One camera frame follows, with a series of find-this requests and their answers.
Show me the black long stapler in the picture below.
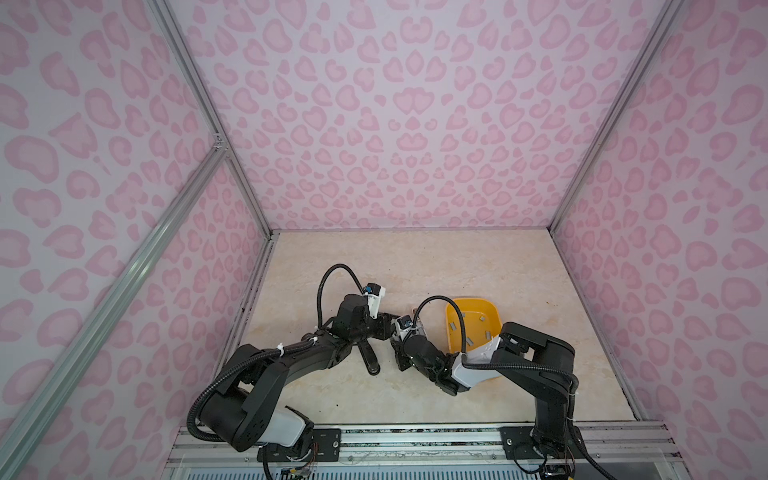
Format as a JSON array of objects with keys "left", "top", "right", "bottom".
[{"left": 357, "top": 340, "right": 381, "bottom": 376}]

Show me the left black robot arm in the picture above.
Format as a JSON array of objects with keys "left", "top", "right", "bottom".
[{"left": 186, "top": 294, "right": 396, "bottom": 457}]

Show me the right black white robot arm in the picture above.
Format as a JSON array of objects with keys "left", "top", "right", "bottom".
[{"left": 390, "top": 316, "right": 578, "bottom": 456}]

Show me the yellow plastic tray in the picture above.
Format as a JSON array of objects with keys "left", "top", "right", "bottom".
[{"left": 445, "top": 298, "right": 502, "bottom": 389}]

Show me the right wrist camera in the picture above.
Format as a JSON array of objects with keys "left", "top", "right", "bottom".
[{"left": 392, "top": 315, "right": 426, "bottom": 343}]

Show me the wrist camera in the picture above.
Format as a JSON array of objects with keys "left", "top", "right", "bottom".
[
  {"left": 363, "top": 283, "right": 386, "bottom": 319},
  {"left": 392, "top": 315, "right": 426, "bottom": 343}
]

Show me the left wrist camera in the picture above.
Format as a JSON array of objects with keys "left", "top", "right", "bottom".
[{"left": 363, "top": 283, "right": 386, "bottom": 319}]

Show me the right black cable conduit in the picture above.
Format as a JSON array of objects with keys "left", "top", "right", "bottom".
[{"left": 410, "top": 294, "right": 619, "bottom": 480}]

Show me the black cable conduit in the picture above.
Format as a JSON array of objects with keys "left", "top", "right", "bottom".
[
  {"left": 185, "top": 263, "right": 367, "bottom": 444},
  {"left": 410, "top": 294, "right": 619, "bottom": 480}
]

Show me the left black cable conduit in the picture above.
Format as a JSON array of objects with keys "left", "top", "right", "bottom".
[{"left": 185, "top": 263, "right": 367, "bottom": 444}]

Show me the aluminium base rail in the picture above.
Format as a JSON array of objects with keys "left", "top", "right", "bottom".
[{"left": 162, "top": 421, "right": 691, "bottom": 479}]

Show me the aluminium frame left diagonal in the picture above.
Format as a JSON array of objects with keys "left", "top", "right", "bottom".
[{"left": 1, "top": 143, "right": 227, "bottom": 479}]

